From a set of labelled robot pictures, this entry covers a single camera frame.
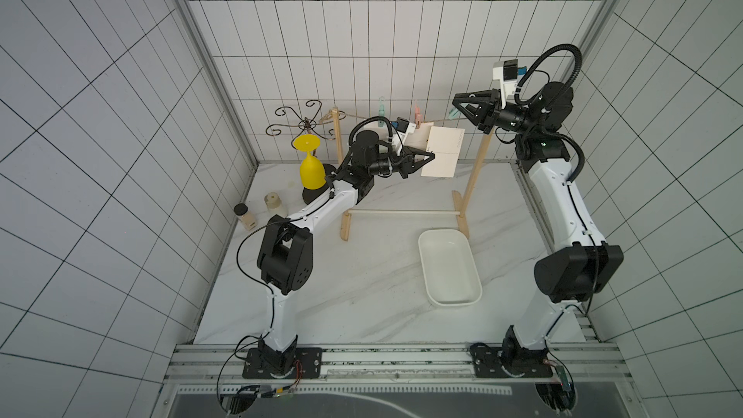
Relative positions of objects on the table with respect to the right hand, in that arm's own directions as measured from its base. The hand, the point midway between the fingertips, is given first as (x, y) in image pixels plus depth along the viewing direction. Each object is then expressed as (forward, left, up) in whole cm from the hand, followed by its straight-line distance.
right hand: (461, 95), depth 66 cm
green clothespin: (+27, +20, -22) cm, 40 cm away
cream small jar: (-5, +55, -40) cm, 68 cm away
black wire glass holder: (+10, +42, -18) cm, 47 cm away
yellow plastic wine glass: (-2, +40, -27) cm, 48 cm away
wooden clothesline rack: (0, -10, -39) cm, 41 cm away
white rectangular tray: (-21, -4, -49) cm, 53 cm away
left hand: (-5, +5, -17) cm, 18 cm away
